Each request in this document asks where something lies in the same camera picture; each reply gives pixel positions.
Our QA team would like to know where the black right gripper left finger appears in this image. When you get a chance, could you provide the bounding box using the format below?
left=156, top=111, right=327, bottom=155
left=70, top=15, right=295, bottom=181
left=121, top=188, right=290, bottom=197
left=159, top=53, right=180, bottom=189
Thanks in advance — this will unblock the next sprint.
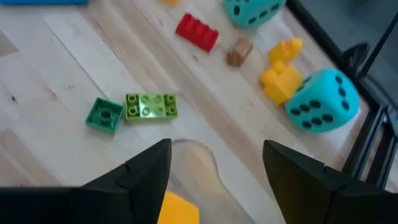
left=0, top=138, right=173, bottom=224

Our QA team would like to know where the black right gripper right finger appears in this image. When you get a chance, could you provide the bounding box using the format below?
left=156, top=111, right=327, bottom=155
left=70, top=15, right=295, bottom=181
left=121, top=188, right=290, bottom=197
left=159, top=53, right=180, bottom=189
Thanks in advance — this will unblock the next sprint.
left=262, top=139, right=398, bottom=224

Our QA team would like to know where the large yellow building block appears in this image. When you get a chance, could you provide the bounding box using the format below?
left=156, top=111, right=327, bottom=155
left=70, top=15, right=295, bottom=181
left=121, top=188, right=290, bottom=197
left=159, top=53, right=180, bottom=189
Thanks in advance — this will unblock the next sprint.
left=157, top=190, right=200, bottom=224

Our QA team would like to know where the teal foam die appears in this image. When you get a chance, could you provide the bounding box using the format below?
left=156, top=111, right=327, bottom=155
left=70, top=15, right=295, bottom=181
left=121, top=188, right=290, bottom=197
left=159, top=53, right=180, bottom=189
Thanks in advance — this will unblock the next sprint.
left=223, top=0, right=287, bottom=30
left=284, top=68, right=361, bottom=134

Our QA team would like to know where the brown wooden cylinder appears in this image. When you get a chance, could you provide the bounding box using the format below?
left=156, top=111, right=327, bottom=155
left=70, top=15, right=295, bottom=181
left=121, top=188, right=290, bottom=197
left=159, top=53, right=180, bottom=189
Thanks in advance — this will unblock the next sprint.
left=226, top=37, right=254, bottom=68

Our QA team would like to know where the red studded brick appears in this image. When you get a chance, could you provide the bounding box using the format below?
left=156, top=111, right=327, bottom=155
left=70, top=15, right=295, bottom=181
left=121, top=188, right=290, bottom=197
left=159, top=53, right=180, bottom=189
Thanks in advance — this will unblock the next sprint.
left=175, top=12, right=220, bottom=54

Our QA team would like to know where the small dark green brick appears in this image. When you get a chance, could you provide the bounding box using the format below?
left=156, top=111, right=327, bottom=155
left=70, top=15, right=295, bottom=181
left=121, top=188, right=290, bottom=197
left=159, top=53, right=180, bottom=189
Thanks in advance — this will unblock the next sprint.
left=85, top=96, right=125, bottom=134

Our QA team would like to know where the light green studded brick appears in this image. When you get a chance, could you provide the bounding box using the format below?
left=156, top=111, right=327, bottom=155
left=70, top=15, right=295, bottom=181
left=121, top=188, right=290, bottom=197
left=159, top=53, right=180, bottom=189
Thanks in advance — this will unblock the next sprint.
left=124, top=92, right=178, bottom=121

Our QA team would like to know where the black curved bracket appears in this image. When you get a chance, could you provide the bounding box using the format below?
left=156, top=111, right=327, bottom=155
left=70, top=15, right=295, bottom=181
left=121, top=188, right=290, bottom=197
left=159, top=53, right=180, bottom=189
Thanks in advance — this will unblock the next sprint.
left=343, top=42, right=371, bottom=74

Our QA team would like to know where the black metal table frame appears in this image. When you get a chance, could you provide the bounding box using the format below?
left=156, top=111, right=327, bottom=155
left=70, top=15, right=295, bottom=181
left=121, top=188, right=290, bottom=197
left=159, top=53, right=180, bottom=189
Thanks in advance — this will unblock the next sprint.
left=285, top=0, right=398, bottom=190

